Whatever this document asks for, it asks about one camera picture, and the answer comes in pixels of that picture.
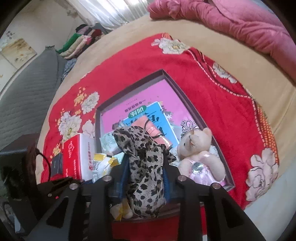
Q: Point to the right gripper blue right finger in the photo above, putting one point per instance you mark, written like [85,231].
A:
[172,192]

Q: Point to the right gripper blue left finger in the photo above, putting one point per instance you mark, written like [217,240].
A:
[120,175]

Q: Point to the beige bear plush pink dress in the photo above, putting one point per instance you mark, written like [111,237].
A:
[197,163]

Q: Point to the leopard print scrunchie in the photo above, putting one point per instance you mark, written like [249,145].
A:
[145,191]

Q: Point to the green tissue pack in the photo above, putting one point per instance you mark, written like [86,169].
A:
[119,157]
[109,145]

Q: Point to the white bunny plush purple dress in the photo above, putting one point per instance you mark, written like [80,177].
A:
[121,211]

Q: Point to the white floral scrunchie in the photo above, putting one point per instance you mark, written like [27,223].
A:
[213,150]

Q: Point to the pink hair ties pack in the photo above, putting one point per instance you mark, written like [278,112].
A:
[153,131]

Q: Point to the dark blue gift box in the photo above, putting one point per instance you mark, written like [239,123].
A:
[57,165]

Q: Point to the red floral blanket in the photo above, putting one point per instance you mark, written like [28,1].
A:
[237,122]

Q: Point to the grey shallow box tray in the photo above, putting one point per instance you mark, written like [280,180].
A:
[168,209]

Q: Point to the tan round bed mattress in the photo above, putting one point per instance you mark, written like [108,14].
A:
[269,86]

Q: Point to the stack of folded clothes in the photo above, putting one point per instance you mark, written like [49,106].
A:
[83,38]

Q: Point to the white sheer curtain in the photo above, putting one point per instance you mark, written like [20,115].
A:
[110,14]

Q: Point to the pink quilted comforter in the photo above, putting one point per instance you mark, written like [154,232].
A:
[243,20]

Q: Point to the floral wall painting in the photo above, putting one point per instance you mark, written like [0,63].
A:
[16,50]

